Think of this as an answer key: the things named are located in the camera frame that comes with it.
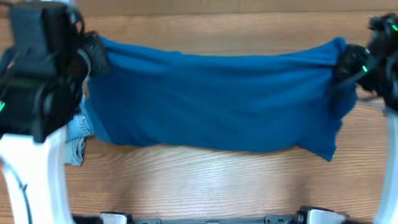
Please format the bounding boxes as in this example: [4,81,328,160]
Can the blue polo shirt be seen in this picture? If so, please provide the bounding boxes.
[85,37,358,161]

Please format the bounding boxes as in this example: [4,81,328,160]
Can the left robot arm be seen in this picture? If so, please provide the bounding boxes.
[1,1,111,223]

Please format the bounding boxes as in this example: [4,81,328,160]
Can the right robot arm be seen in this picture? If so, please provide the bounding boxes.
[333,13,397,223]

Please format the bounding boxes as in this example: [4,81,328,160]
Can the folded light blue jeans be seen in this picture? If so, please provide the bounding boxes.
[63,93,94,167]

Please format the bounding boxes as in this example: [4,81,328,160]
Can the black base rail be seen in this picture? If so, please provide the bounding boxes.
[73,205,349,224]

